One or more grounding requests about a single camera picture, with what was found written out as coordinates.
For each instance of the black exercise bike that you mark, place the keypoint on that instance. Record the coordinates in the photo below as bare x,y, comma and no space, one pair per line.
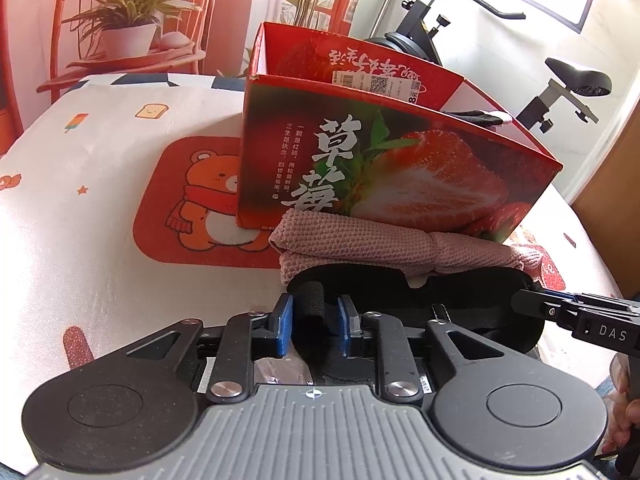
565,80

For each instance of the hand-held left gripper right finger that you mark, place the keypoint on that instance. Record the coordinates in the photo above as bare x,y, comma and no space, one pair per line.
346,325

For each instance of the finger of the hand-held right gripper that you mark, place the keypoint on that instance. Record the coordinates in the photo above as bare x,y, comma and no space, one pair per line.
595,298
540,306

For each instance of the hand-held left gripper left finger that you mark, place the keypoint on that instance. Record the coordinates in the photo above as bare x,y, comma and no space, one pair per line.
283,325

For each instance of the wooden panel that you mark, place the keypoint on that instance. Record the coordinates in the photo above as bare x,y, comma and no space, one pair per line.
612,185

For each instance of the pink knitted towel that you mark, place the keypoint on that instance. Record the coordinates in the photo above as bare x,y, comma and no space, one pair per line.
365,242

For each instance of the printed blanket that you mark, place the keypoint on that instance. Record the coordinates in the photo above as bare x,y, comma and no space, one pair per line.
85,240

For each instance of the person's right hand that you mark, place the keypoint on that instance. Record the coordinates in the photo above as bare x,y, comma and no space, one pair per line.
620,410

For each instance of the black eye mask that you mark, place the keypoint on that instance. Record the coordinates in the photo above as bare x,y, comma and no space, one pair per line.
450,290

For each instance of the red strawberry cardboard box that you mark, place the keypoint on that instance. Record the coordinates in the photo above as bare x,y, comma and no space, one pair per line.
400,170

